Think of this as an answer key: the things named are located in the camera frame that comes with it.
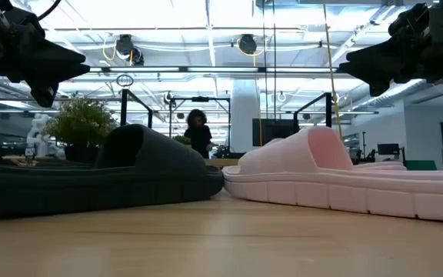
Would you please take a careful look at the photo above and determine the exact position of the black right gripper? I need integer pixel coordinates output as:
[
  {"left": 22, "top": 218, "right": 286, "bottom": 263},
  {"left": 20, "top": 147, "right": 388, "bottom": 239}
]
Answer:
[{"left": 338, "top": 0, "right": 443, "bottom": 98}]

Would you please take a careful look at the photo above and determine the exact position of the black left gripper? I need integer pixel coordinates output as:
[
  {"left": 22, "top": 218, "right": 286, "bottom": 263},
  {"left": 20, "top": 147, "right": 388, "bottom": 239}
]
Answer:
[{"left": 0, "top": 2, "right": 91, "bottom": 108}]

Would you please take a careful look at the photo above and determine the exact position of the pink rubber slide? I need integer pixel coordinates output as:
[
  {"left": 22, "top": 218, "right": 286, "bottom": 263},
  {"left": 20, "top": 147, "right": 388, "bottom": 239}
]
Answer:
[
  {"left": 259, "top": 137, "right": 408, "bottom": 172},
  {"left": 221, "top": 125, "right": 443, "bottom": 224}
]

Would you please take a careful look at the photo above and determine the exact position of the black rubber slide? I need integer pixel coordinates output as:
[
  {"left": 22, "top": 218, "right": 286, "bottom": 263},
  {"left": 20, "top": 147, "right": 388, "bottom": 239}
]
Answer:
[{"left": 0, "top": 123, "right": 225, "bottom": 222}]

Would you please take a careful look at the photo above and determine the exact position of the black metal shoe shelf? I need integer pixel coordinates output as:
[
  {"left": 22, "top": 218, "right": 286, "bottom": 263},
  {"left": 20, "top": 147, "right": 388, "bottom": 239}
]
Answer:
[{"left": 119, "top": 88, "right": 334, "bottom": 169}]

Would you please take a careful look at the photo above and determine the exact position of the green potted plant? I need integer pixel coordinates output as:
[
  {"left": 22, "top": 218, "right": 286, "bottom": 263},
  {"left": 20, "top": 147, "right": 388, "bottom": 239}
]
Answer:
[{"left": 43, "top": 97, "right": 119, "bottom": 165}]

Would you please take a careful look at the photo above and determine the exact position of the white robot figure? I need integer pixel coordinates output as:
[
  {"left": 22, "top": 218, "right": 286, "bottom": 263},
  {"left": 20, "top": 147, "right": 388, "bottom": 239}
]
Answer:
[{"left": 25, "top": 112, "right": 55, "bottom": 159}]

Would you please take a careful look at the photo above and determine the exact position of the small desk monitor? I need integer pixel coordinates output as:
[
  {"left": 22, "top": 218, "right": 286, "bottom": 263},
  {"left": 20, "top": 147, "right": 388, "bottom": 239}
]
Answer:
[{"left": 376, "top": 142, "right": 401, "bottom": 156}]

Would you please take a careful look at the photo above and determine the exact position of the green board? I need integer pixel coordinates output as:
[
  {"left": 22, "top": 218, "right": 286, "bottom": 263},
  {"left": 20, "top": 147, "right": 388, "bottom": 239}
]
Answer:
[{"left": 405, "top": 159, "right": 438, "bottom": 172}]

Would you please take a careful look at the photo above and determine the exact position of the overhead light bar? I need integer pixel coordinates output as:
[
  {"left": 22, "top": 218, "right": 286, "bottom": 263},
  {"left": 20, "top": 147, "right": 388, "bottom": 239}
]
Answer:
[{"left": 89, "top": 65, "right": 340, "bottom": 75}]

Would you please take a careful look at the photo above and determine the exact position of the person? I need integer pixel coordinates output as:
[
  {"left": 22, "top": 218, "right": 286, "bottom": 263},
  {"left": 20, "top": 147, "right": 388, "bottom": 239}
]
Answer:
[{"left": 183, "top": 108, "right": 218, "bottom": 160}]

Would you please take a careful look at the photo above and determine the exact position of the silver ceiling duct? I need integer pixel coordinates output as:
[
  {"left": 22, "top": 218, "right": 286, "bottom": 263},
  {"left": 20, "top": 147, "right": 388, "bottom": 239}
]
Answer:
[{"left": 353, "top": 78, "right": 428, "bottom": 112}]

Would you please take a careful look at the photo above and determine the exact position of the yellow hanging cable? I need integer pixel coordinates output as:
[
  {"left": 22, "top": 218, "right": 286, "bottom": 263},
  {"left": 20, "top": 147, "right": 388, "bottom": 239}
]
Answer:
[{"left": 322, "top": 0, "right": 344, "bottom": 140}]

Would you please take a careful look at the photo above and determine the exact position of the round ceiling ring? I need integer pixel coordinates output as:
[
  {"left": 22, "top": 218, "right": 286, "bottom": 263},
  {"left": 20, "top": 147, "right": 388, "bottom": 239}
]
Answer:
[{"left": 115, "top": 73, "right": 135, "bottom": 88}]

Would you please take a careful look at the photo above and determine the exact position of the black ceiling cable reel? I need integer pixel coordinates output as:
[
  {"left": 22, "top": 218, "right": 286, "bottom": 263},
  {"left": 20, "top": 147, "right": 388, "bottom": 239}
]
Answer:
[
  {"left": 114, "top": 33, "right": 145, "bottom": 67},
  {"left": 237, "top": 33, "right": 258, "bottom": 56}
]

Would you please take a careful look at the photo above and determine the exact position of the black hanging cable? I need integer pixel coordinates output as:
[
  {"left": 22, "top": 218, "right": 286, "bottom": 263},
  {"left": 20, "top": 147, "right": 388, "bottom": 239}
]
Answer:
[
  {"left": 271, "top": 0, "right": 278, "bottom": 121},
  {"left": 262, "top": 0, "right": 269, "bottom": 121}
]

